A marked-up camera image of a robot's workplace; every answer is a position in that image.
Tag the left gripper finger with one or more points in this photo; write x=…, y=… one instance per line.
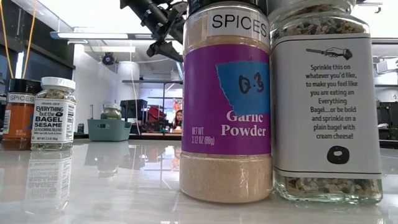
x=164, y=51

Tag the green lid spice jar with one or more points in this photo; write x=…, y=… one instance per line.
x=110, y=113

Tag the bagel seasoning jar white lid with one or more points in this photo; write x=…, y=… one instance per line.
x=53, y=121
x=326, y=93

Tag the orange spice jar black lid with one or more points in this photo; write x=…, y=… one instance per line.
x=18, y=121

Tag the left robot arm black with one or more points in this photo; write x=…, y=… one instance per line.
x=140, y=11

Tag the grey metal shelf rack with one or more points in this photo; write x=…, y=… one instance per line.
x=149, y=81

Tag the white cylindrical tank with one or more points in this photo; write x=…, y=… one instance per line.
x=128, y=71

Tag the black round ceiling fixture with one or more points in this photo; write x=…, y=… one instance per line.
x=108, y=59

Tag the red background object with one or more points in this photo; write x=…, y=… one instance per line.
x=156, y=114

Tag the black box in background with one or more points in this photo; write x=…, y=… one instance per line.
x=133, y=107

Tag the long ceiling light bar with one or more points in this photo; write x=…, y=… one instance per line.
x=99, y=35

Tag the garlic powder jar purple label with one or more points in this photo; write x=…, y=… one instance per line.
x=217, y=93

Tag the person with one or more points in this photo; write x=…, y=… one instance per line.
x=178, y=119

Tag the wooden background workbench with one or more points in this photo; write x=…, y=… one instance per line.
x=155, y=135

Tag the blue-grey plastic bin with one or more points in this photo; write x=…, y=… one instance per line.
x=109, y=132

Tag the overhead rig bar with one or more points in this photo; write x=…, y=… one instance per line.
x=370, y=3

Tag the black computer monitor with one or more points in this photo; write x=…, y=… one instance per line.
x=390, y=121

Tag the white wall-mounted box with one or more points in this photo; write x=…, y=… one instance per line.
x=387, y=66

